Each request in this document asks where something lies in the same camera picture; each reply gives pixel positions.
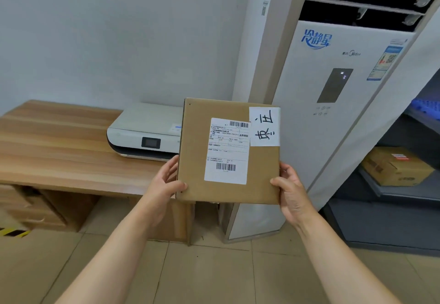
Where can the yellow cardboard box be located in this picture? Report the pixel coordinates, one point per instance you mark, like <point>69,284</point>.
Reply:
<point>395,166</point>

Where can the person's left thumb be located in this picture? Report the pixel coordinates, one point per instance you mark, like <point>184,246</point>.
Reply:
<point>177,187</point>

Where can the wooden desk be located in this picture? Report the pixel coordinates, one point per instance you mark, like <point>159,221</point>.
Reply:
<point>68,149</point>

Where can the white desktop printer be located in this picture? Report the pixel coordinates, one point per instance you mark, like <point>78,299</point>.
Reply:
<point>144,131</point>

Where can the yellow black floor tape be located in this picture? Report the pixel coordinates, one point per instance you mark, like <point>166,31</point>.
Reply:
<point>13,232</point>

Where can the person's right hand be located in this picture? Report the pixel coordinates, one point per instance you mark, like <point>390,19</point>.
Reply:
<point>295,197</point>

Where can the person's right forearm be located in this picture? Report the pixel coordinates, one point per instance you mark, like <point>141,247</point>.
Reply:
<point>343,262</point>

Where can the person's left hand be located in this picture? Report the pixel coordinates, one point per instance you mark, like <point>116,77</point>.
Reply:
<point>160,190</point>

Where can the person's left forearm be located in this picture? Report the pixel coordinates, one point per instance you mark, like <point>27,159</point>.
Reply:
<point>113,255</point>

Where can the blue plastic basket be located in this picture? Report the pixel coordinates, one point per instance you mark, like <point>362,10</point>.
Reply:
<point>426,106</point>

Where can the grey metal shelf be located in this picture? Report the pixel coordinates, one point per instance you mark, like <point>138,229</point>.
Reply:
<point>395,193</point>

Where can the brown cardboard parcel with labels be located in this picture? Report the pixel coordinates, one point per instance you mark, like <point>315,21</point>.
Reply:
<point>228,152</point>

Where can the person's right thumb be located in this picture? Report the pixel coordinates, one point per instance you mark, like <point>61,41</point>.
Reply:
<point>280,184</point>

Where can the white floor standing air conditioner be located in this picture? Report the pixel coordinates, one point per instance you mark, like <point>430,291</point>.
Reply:
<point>330,83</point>

